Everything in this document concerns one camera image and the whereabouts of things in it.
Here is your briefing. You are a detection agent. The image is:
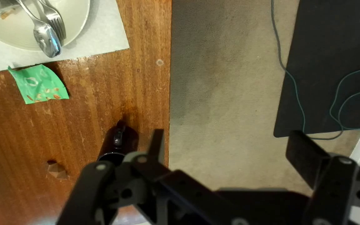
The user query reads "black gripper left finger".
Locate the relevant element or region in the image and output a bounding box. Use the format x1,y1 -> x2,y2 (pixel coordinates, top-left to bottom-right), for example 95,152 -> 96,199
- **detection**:
149,129 -> 164,166

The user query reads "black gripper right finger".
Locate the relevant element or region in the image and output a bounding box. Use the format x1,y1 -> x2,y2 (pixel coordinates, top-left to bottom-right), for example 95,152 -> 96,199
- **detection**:
286,132 -> 330,184

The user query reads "silver spoon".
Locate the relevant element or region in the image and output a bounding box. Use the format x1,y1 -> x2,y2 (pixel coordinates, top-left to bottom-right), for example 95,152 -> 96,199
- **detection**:
16,0 -> 61,58

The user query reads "silver fork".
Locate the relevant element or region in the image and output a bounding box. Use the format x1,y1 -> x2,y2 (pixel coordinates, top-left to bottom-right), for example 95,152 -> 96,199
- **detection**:
39,0 -> 66,42

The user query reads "black mug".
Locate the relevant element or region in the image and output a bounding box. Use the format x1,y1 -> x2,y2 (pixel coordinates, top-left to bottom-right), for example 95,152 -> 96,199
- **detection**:
97,121 -> 139,167

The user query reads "dark wooden puzzle piece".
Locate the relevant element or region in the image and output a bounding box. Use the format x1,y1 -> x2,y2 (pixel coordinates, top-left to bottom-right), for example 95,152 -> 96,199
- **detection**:
46,161 -> 69,181

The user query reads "green snack packet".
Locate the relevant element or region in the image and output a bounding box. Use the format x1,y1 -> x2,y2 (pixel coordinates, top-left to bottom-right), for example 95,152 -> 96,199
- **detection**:
7,64 -> 70,106

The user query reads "white round plate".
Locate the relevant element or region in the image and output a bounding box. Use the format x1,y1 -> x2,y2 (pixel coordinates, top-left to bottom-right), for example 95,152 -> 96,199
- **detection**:
0,0 -> 91,52

